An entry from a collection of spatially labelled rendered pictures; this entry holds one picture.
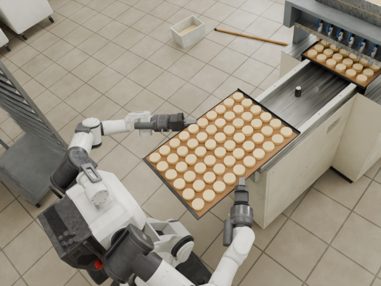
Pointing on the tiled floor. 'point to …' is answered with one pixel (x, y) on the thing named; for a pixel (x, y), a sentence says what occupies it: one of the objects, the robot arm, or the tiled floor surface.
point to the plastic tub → (188, 31)
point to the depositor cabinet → (361, 154)
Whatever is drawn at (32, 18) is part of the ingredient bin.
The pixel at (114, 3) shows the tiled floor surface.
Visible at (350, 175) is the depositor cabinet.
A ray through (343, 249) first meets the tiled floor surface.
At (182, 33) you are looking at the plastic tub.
